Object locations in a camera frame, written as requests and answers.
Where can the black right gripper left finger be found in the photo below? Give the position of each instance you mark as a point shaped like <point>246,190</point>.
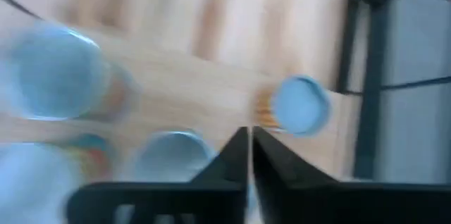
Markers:
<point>211,199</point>

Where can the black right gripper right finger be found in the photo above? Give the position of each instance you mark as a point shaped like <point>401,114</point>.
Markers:
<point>317,203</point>

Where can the tin can teal yellow label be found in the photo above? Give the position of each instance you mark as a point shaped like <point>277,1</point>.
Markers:
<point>169,157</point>

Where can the tin can orange striped label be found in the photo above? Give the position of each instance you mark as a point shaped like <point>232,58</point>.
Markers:
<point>299,106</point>

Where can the tomato tin can teal label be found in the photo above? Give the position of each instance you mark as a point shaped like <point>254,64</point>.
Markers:
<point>28,188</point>

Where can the tin can orange yellow label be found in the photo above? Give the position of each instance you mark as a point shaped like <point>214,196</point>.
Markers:
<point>53,72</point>

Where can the black aluminium table frame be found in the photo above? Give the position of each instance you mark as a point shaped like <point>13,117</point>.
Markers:
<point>370,76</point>

